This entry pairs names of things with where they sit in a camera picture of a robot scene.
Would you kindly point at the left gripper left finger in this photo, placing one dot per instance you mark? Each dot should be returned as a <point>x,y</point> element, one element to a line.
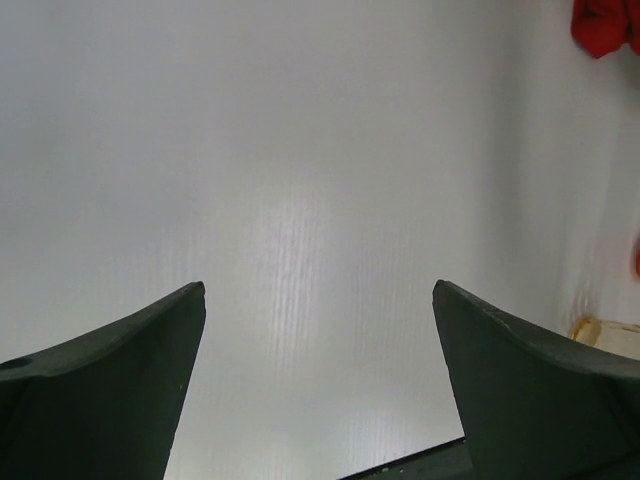
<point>106,404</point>

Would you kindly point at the red cloth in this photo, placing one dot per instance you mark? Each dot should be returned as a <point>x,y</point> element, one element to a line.
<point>602,27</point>

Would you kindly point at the amber transparent cup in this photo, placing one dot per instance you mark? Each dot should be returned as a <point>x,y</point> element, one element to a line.
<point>610,336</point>

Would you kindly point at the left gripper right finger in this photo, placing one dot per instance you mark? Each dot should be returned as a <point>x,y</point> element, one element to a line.
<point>534,404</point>

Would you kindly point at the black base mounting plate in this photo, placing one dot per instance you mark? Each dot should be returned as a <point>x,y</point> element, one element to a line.
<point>448,461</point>

